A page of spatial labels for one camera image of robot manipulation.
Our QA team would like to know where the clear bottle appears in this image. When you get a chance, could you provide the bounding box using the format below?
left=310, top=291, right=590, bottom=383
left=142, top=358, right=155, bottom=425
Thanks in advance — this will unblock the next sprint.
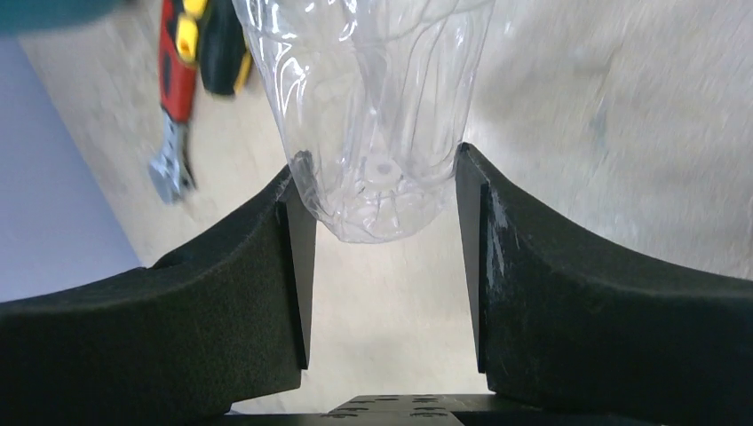
left=234, top=0, right=495, bottom=243

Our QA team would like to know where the teal plastic bin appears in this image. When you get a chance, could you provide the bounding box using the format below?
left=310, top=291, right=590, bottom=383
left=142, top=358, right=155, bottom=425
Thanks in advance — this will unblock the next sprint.
left=1, top=0, right=130, bottom=36

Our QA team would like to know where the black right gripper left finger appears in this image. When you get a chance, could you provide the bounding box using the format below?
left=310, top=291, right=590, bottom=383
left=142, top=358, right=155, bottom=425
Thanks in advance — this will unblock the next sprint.
left=0, top=165, right=318, bottom=426

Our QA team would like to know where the red-handled adjustable wrench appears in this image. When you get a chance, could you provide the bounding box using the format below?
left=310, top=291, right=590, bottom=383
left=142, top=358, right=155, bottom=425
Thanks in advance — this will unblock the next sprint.
left=148, top=1, right=206, bottom=204

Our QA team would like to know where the yellow black handled screwdriver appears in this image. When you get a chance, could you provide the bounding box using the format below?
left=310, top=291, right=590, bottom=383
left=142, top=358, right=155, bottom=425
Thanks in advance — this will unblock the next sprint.
left=198, top=0, right=250, bottom=97

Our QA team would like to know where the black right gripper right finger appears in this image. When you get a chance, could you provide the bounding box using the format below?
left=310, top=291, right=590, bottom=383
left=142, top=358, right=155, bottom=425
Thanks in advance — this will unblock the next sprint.
left=455, top=143, right=752, bottom=425

